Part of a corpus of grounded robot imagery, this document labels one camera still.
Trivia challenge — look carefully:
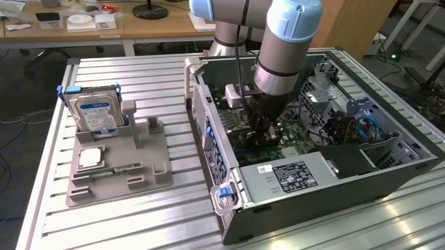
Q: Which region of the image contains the silver CPU chip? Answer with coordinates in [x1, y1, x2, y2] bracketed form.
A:
[78, 147, 106, 170]

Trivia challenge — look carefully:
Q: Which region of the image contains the white table frame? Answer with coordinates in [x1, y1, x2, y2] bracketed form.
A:
[381, 0, 445, 71]

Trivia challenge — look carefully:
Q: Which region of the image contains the green motherboard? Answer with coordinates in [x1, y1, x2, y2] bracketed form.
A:
[210, 88, 314, 167]

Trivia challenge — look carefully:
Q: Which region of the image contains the white paper slip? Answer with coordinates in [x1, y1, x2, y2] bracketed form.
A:
[4, 23, 32, 31]

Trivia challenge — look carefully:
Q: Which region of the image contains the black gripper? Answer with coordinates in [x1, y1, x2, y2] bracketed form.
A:
[249, 91, 292, 131]

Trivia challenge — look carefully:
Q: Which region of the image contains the wooden cabinet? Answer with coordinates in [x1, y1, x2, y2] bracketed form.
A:
[308, 0, 400, 60]

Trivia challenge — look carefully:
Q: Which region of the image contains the blue floor cable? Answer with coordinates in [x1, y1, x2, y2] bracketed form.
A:
[0, 122, 31, 224]

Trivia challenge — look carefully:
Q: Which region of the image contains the white round dish box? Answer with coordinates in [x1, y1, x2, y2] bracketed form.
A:
[66, 15, 98, 33]

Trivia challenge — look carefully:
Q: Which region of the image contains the blue case latch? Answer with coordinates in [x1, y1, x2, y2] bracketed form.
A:
[216, 182, 233, 200]

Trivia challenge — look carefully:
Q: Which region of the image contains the hard disk blue caddy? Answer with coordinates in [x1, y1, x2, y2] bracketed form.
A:
[57, 82, 129, 136]

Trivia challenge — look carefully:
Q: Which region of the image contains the grey parts rack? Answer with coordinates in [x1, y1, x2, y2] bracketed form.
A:
[66, 99, 174, 208]

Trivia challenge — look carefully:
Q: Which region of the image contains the grey power supply unit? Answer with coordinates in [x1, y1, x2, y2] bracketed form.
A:
[240, 152, 340, 203]

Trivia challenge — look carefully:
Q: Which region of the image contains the metal disk bay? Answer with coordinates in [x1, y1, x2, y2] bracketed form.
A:
[297, 62, 371, 113]

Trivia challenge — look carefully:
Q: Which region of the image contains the wooden desk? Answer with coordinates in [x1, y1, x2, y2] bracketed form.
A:
[0, 0, 314, 57]

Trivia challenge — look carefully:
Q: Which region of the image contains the red wire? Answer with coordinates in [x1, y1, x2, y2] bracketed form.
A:
[342, 118, 359, 143]

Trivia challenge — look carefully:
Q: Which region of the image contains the green RAM stick white label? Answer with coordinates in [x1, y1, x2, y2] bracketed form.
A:
[77, 162, 145, 180]

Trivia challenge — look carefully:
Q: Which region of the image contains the white box black lid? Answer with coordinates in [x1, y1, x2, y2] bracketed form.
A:
[34, 12, 65, 30]

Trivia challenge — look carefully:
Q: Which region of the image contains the white paper stack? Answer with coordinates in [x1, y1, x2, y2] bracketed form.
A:
[189, 12, 217, 32]

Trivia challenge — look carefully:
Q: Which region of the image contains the grey open PC case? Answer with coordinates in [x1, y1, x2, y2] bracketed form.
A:
[183, 48, 445, 246]

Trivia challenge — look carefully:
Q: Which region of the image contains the black round lamp base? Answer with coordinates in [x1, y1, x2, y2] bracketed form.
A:
[131, 0, 170, 19]

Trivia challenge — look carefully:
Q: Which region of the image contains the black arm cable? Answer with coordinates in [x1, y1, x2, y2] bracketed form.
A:
[234, 23, 245, 92]

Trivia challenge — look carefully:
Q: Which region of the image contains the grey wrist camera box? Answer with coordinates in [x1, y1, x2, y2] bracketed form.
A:
[225, 83, 261, 109]

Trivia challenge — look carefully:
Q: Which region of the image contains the green graphics card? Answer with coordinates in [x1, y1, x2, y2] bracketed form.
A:
[229, 127, 285, 155]

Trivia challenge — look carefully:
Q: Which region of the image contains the blue wire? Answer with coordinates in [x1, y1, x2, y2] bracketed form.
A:
[357, 114, 384, 143]

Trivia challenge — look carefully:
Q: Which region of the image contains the small white box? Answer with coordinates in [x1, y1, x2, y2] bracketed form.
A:
[94, 14, 118, 31]

